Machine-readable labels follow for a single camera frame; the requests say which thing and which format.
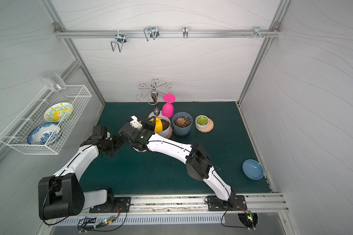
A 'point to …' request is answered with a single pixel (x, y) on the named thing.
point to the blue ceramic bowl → (253, 169)
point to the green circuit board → (109, 221)
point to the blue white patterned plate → (44, 133)
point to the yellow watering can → (158, 127)
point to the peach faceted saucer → (209, 128)
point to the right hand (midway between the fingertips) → (155, 118)
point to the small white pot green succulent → (201, 122)
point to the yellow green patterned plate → (58, 112)
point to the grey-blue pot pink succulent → (182, 122)
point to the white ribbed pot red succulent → (166, 124)
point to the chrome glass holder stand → (154, 92)
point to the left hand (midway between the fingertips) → (124, 142)
